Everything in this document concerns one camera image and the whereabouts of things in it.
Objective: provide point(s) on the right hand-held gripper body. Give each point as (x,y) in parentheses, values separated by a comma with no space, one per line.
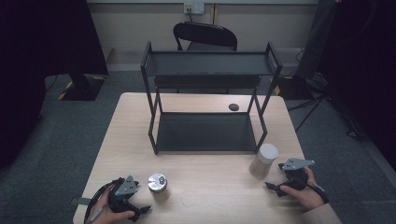
(295,174)

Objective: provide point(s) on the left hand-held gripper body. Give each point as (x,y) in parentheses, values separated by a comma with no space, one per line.
(124,188)

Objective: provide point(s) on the glass jar with metal lid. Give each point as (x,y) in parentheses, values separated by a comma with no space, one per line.
(158,186)

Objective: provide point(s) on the white cylindrical container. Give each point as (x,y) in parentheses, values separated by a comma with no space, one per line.
(263,161)

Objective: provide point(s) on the black metal two-tier rack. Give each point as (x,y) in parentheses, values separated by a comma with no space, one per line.
(205,132)

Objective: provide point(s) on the person's right hand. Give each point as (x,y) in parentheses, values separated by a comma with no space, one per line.
(306,196)

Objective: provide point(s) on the person's left hand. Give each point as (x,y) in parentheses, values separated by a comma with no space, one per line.
(109,214)

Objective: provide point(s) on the grey tape strip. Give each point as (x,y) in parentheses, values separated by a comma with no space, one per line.
(81,201)

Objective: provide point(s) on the black tripod legs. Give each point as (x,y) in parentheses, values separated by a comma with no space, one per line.
(308,113)

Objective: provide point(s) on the black stand base yellow stripes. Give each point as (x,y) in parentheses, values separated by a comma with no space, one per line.
(82,88)
(292,88)

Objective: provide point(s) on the black round table grommet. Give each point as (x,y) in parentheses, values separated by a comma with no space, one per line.
(233,107)

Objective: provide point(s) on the dark curtain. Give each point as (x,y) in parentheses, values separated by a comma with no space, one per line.
(364,62)
(37,62)

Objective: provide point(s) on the grey upright panel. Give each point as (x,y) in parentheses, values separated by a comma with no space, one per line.
(316,40)

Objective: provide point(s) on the black folding chair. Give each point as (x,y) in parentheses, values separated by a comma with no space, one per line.
(205,34)

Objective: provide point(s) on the white wall socket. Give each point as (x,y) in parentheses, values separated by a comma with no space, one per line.
(194,8)

